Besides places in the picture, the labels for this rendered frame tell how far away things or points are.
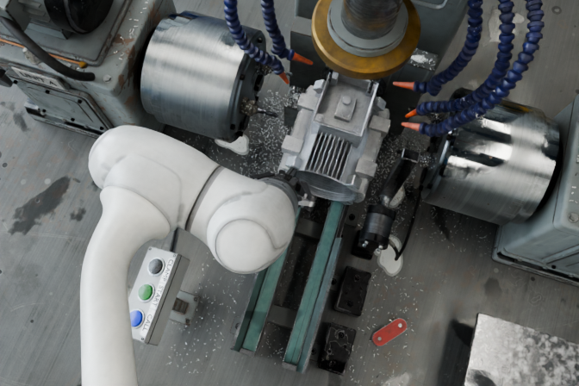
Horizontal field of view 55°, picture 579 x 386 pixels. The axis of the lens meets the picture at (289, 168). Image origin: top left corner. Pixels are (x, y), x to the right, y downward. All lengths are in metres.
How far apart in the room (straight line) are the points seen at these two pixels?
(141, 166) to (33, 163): 0.83
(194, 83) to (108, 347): 0.60
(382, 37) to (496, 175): 0.36
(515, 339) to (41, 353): 1.04
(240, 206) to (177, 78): 0.49
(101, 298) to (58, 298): 0.75
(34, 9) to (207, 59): 0.32
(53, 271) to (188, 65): 0.62
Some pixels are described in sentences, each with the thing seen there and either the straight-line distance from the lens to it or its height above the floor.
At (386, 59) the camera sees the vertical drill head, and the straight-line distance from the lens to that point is 0.93.
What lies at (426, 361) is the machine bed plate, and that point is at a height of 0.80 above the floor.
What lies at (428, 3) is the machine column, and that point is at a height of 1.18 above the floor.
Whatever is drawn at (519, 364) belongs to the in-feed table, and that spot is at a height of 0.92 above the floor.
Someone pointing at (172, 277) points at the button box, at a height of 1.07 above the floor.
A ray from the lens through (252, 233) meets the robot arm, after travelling 0.68.
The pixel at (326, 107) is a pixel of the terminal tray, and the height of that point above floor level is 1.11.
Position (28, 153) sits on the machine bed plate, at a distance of 1.56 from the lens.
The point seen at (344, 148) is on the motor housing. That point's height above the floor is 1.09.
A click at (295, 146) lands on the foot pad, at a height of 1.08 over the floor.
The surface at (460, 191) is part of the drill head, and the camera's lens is 1.13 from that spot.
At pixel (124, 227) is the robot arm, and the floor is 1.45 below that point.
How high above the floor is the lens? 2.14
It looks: 72 degrees down
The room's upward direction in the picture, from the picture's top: 1 degrees clockwise
